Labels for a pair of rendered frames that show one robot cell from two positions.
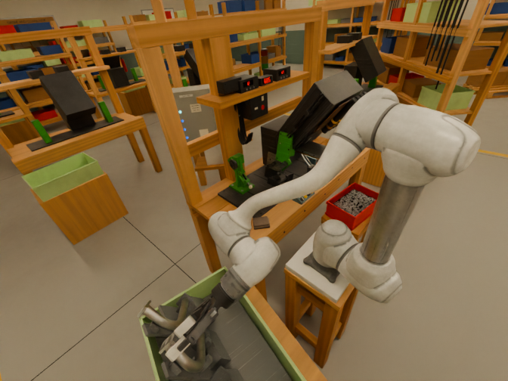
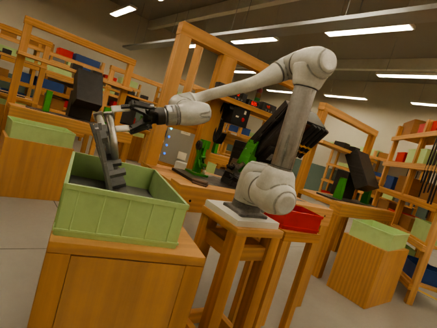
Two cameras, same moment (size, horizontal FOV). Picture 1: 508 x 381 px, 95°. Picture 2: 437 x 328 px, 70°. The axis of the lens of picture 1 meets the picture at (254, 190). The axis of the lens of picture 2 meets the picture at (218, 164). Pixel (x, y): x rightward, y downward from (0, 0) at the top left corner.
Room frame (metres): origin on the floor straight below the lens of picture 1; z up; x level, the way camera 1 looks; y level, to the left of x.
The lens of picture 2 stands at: (-0.90, -0.31, 1.23)
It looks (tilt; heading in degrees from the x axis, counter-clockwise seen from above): 5 degrees down; 6
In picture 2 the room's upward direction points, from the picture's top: 16 degrees clockwise
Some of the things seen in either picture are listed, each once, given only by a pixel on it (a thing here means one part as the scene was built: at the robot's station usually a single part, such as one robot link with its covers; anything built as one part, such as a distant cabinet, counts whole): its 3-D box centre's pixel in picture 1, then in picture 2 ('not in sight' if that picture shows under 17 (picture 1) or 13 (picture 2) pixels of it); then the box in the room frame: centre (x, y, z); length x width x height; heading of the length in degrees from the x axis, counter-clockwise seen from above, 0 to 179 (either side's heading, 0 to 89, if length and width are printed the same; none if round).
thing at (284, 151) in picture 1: (286, 146); (250, 153); (1.49, -0.27, 1.17); 0.13 x 0.12 x 0.20; 131
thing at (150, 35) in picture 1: (249, 22); (255, 65); (1.82, -0.08, 1.89); 1.50 x 0.09 x 0.09; 131
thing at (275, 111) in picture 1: (251, 122); (229, 138); (1.87, -0.04, 1.23); 1.30 x 0.05 x 0.09; 131
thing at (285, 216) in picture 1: (315, 191); (262, 206); (1.38, -0.46, 0.82); 1.50 x 0.14 x 0.15; 131
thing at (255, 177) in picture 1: (286, 171); (242, 187); (1.59, -0.28, 0.89); 1.10 x 0.42 x 0.02; 131
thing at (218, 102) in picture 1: (258, 86); (246, 108); (1.79, -0.11, 1.52); 0.90 x 0.25 x 0.04; 131
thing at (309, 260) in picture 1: (329, 255); (248, 207); (0.73, -0.35, 0.91); 0.22 x 0.18 x 0.06; 130
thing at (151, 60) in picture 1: (255, 106); (238, 125); (1.82, -0.08, 1.36); 1.49 x 0.09 x 0.97; 131
